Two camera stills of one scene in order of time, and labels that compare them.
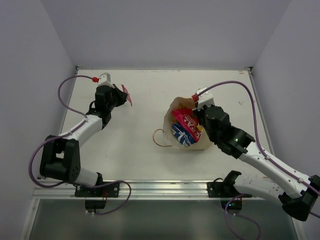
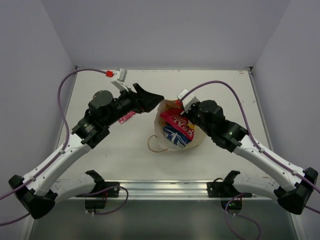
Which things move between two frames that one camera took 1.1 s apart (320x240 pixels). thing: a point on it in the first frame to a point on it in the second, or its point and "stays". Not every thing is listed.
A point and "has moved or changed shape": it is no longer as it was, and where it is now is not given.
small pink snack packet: [125, 89] has moved or changed shape
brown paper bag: [204, 142] to [163, 105]
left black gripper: [116, 96] to [137, 99]
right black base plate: [226, 189] stays
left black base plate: [112, 190] stays
